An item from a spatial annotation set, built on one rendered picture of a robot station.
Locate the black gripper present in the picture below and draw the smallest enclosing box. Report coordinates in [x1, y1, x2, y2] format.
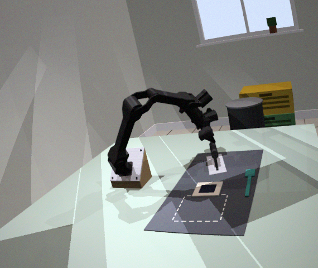
[191, 110, 215, 143]

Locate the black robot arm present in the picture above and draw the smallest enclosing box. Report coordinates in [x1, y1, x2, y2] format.
[107, 88, 218, 176]

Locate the peach square tile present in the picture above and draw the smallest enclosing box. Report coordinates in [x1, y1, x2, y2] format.
[192, 181, 223, 197]

